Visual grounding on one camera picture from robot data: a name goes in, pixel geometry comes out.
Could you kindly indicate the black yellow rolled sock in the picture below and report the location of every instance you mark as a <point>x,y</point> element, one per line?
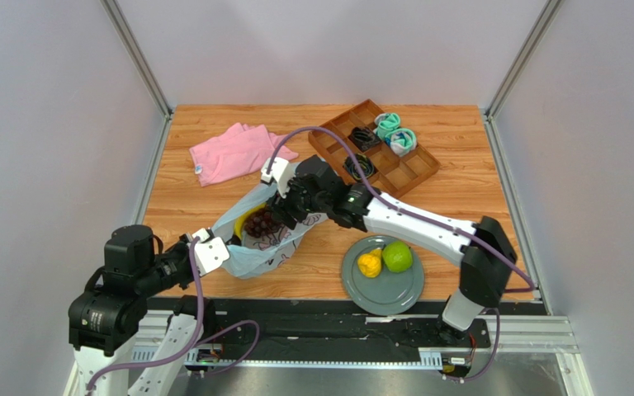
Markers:
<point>362,167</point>

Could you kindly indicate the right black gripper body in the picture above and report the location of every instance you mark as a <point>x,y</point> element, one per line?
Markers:
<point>288,205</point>

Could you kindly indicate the green fake apple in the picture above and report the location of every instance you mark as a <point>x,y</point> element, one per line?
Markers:
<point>397,257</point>

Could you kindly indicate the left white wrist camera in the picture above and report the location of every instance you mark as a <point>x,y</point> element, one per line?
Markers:
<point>207,252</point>

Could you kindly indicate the pink cloth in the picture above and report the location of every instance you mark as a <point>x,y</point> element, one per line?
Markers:
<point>242,149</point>

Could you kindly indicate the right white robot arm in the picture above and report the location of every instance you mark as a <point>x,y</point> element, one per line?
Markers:
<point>481,249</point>

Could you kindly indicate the teal white rolled sock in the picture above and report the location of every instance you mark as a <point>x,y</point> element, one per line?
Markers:
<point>401,141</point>

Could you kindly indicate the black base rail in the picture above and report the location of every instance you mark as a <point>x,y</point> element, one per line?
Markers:
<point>332,331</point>

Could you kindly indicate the yellow fake fruit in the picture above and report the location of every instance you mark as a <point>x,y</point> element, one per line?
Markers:
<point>370,264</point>

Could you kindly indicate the light blue plastic bag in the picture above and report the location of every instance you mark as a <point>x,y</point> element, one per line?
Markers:
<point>251,257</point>

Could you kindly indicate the dark red fake grapes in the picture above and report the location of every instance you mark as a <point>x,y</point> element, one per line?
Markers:
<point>261,223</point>

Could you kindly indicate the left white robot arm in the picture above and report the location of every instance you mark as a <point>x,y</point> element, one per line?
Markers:
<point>105,319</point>

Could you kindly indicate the wooden compartment tray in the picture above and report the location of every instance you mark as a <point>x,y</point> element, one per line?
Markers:
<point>386,170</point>

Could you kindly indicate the yellow fake banana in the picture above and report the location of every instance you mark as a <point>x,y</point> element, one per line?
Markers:
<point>240,221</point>

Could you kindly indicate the grey-blue round plate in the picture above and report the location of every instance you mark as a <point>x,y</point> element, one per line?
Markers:
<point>387,294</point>

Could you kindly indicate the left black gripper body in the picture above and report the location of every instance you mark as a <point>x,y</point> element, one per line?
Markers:
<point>172,266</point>

